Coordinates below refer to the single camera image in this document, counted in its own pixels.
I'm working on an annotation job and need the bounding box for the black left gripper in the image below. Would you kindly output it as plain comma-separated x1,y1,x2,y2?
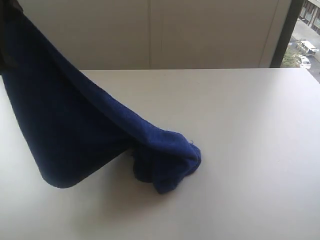
0,0,24,75

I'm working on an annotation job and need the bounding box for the dark window frame post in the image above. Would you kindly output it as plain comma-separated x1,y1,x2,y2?
269,0,304,68

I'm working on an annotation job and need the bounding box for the blue microfiber towel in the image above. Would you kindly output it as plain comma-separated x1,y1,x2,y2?
2,14,201,194

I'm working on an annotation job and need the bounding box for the white car outside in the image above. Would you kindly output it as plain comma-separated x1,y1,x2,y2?
299,55,312,70

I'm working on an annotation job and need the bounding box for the white van outside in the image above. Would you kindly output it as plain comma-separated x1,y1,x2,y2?
297,40,320,56

